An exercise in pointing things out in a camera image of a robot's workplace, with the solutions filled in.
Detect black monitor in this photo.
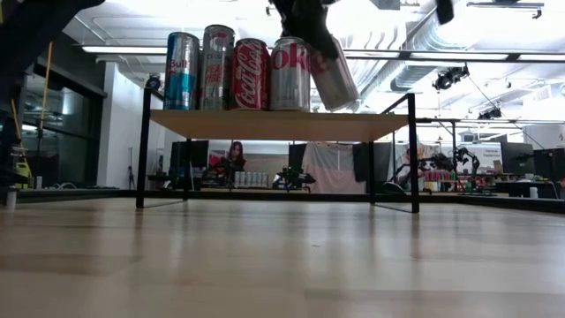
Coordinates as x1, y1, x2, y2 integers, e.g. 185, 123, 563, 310
501, 140, 534, 176
533, 148, 565, 181
169, 140, 210, 178

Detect orange hanging cable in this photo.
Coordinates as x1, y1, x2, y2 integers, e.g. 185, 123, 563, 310
38, 42, 55, 132
10, 99, 23, 151

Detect black hanging cloth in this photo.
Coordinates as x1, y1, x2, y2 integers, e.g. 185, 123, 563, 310
351, 141, 394, 183

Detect yellow green device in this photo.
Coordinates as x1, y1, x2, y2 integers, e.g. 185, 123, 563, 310
14, 158, 34, 191

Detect blue silver Red Bull can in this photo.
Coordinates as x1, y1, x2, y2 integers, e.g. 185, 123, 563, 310
162, 31, 200, 110

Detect white pink hanging cloth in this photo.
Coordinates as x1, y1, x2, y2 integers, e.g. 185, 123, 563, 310
302, 140, 367, 194

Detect wooden shelf black metal legs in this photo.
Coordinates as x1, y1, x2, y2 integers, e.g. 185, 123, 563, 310
134, 90, 420, 214

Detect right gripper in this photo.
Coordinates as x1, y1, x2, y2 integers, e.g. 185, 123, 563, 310
268, 0, 342, 62

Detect red Coca-Cola can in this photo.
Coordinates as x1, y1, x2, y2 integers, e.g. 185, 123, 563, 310
229, 38, 272, 111

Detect silver Diet Coke can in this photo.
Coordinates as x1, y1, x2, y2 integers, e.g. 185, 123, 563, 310
268, 36, 312, 112
308, 37, 361, 113

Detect black metal table frame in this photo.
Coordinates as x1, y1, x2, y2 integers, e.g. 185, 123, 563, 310
0, 187, 565, 216

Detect tall white can black lid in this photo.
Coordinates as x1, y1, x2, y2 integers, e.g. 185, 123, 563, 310
198, 25, 237, 111

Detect black standing panel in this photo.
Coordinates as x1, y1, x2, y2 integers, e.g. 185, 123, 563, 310
289, 143, 308, 171

